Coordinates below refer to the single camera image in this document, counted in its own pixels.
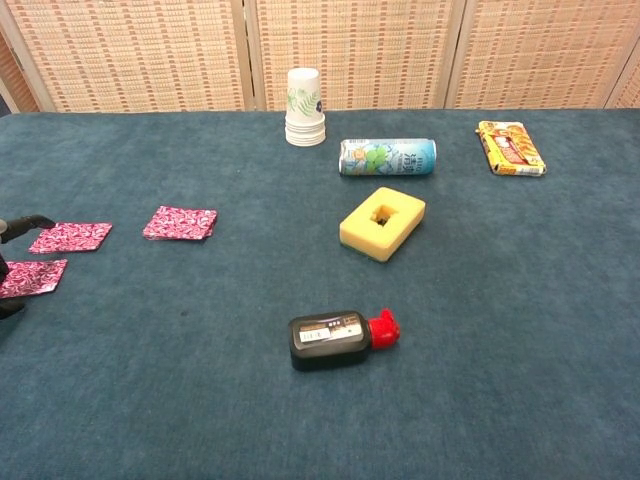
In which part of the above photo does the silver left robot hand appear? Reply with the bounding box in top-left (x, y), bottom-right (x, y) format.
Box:
top-left (0, 213), bottom-right (54, 322)

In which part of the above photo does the pink patterned packet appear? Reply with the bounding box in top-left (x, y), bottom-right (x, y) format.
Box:
top-left (142, 205), bottom-right (219, 242)

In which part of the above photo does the woven bamboo screen panel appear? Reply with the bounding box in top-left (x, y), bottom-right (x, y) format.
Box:
top-left (604, 49), bottom-right (640, 110)
top-left (444, 0), bottom-right (640, 111)
top-left (0, 0), bottom-right (256, 114)
top-left (0, 14), bottom-right (44, 116)
top-left (244, 0), bottom-right (466, 112)

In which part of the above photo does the blue felt table cover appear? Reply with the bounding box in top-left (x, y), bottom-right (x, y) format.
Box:
top-left (0, 108), bottom-right (640, 480)

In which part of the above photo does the white paper cup stack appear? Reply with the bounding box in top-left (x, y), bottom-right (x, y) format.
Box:
top-left (284, 67), bottom-right (327, 148)

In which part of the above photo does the black ink bottle red cap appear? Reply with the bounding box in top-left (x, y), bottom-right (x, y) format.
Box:
top-left (287, 307), bottom-right (402, 372)

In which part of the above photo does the yellow sponge with square hole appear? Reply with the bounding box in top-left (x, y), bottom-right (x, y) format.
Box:
top-left (338, 186), bottom-right (427, 264)

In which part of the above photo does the light blue drink can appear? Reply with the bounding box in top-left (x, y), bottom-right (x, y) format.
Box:
top-left (339, 138), bottom-right (438, 177)

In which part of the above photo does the yellow snack packet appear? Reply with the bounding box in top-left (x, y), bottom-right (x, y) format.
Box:
top-left (474, 120), bottom-right (548, 177)

